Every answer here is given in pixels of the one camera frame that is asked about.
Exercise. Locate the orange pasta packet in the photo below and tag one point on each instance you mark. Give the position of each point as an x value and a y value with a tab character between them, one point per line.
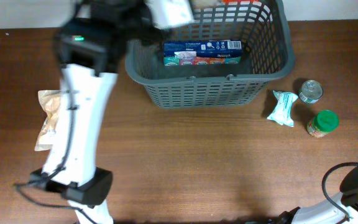
201	4

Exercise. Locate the white green wipes pack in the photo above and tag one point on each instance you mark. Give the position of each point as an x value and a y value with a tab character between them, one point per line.
281	114

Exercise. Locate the green-lidded jar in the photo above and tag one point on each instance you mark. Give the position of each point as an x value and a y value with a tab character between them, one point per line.
323	123

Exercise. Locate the blue tissue box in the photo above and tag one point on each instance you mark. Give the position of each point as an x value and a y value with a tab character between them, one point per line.
211	52

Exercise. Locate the grey plastic lattice basket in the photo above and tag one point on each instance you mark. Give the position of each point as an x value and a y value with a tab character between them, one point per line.
260	26

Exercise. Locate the silver tin can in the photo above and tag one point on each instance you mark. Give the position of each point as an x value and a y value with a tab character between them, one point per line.
311	91

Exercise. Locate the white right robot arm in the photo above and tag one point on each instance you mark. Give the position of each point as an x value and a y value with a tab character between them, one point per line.
340	208

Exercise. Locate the beige paper bag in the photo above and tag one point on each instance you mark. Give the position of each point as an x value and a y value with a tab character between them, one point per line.
49	101

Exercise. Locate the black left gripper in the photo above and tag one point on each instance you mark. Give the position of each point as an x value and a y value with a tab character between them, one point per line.
144	4

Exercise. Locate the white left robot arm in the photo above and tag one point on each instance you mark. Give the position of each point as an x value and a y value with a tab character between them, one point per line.
89	48

